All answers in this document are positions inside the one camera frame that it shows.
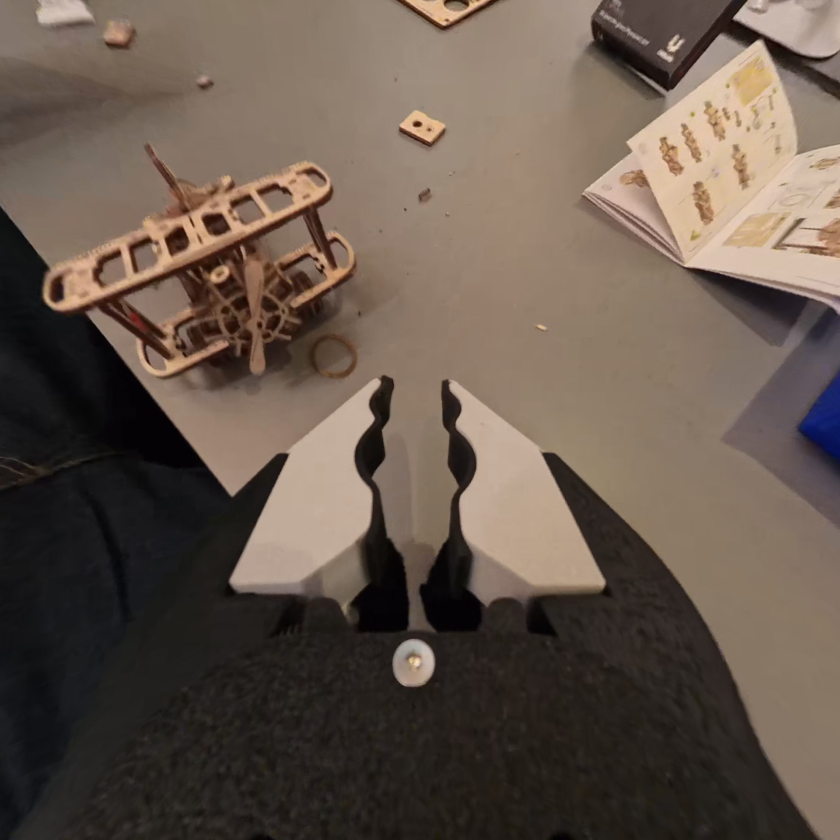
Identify wooden ring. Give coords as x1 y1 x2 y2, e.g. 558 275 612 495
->
310 333 359 379

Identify wooden laser-cut parts sheet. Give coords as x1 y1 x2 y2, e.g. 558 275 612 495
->
397 0 500 30

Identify grey desk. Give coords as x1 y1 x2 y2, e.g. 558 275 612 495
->
0 0 840 840

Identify open instruction booklet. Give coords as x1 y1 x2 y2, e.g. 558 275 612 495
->
582 39 840 315

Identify wooden biplane model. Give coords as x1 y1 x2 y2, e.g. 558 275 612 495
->
42 143 358 380

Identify white crumpled paper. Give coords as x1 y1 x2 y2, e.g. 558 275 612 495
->
36 0 96 27

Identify black cardboard box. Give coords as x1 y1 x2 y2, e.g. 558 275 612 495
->
591 0 749 91

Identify small square wooden piece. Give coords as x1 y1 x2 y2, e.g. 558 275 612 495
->
398 109 447 148

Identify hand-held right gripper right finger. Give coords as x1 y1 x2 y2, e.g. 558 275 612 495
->
419 378 607 634

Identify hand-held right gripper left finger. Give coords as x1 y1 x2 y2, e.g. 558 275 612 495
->
228 375 411 634

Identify blue plastic bin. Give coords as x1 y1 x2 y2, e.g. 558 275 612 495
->
797 374 840 463

